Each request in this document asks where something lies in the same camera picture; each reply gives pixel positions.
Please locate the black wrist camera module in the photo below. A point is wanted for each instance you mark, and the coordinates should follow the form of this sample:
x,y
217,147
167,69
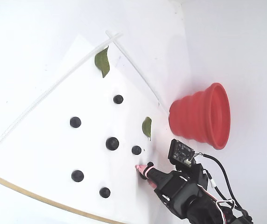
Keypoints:
x,y
181,152

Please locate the large green leaf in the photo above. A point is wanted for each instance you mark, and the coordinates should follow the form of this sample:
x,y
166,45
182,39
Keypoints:
x,y
102,61

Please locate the red collapsible silicone cup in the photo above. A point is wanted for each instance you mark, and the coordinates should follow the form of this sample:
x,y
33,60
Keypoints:
x,y
194,116

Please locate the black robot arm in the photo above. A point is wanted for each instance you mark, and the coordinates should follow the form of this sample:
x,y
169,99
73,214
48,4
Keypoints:
x,y
205,214

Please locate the thin wooden strip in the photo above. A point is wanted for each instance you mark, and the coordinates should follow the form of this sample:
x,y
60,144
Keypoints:
x,y
42,200

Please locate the small green leaf with stem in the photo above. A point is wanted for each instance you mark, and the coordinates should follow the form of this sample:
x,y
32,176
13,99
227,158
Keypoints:
x,y
146,127

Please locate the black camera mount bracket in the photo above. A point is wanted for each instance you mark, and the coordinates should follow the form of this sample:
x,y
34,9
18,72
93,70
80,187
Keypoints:
x,y
191,172

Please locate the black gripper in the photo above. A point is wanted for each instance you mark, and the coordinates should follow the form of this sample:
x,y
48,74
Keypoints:
x,y
168,182

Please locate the white paper sheet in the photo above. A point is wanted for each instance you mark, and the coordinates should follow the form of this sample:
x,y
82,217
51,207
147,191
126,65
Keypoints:
x,y
54,151

